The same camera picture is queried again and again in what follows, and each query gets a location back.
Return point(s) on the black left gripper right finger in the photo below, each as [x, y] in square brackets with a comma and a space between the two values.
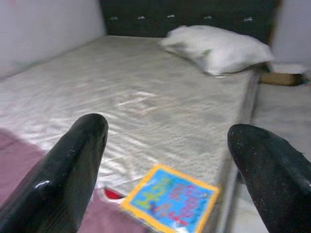
[277, 179]

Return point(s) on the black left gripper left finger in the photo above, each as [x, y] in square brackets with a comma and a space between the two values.
[56, 174]

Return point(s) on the blue yellow children's book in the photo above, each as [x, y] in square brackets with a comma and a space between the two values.
[170, 199]

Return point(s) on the white pillow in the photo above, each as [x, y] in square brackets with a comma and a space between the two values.
[218, 51]

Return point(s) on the purple cartoon print blanket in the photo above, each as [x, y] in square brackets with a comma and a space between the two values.
[14, 155]

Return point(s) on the white quilted mattress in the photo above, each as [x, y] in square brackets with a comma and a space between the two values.
[136, 97]

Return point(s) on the black tufted headboard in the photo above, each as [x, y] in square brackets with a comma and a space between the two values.
[182, 24]

